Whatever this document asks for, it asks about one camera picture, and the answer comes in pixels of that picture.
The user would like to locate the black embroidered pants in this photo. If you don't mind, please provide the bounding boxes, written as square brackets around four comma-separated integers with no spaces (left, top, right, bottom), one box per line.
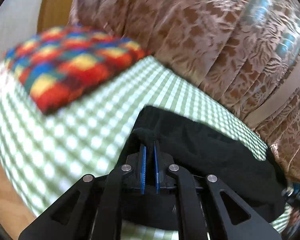
[117,106,287,223]

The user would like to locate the green checkered bed sheet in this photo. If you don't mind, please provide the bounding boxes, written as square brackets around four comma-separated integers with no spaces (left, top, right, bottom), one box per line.
[0,55,294,240]

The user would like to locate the colourful checkered pillow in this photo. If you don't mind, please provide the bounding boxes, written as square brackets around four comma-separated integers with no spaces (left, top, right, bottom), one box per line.
[5,25,149,114]

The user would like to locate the brown floral curtain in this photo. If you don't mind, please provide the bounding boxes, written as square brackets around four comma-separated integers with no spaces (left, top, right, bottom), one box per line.
[69,0,300,180]

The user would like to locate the wooden door frame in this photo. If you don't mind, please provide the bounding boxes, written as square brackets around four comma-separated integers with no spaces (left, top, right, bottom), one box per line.
[37,0,72,33]

